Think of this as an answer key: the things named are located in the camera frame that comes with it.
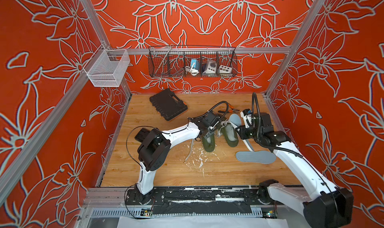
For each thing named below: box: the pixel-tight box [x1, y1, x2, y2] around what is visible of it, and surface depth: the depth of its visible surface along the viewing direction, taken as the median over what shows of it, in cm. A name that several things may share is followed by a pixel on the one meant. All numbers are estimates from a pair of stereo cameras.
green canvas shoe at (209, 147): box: [202, 133, 216, 153], surface depth 90 cm
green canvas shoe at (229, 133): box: [218, 119, 239, 148], surface depth 93 cm
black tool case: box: [149, 88, 188, 121], surface depth 109 cm
